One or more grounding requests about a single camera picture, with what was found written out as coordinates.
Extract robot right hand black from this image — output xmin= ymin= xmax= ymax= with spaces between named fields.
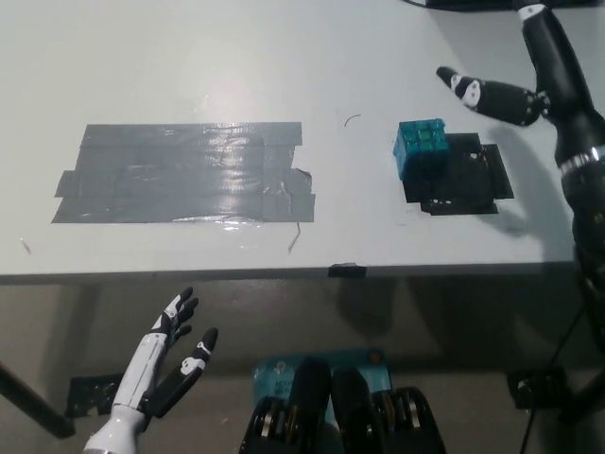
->
xmin=435 ymin=0 xmax=605 ymax=172

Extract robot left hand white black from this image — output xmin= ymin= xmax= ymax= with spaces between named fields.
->
xmin=112 ymin=286 xmax=220 ymax=419

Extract blue rubik's cube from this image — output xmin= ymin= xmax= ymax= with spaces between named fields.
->
xmin=392 ymin=118 xmax=450 ymax=183

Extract robot body black blocks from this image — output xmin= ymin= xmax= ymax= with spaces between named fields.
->
xmin=240 ymin=357 xmax=448 ymax=454

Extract dark flat device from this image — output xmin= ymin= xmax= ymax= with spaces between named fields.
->
xmin=423 ymin=0 xmax=605 ymax=11

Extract black table leg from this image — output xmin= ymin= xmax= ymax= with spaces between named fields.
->
xmin=0 ymin=360 xmax=77 ymax=439

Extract teal printed box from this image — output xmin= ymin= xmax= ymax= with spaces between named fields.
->
xmin=252 ymin=348 xmax=392 ymax=403

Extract black tape square patch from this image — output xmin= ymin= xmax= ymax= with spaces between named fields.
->
xmin=403 ymin=132 xmax=515 ymax=217

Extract grey duct tape patch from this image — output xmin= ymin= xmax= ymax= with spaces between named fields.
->
xmin=49 ymin=121 xmax=318 ymax=226

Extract thin black cable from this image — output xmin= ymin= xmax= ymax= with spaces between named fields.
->
xmin=518 ymin=302 xmax=605 ymax=454

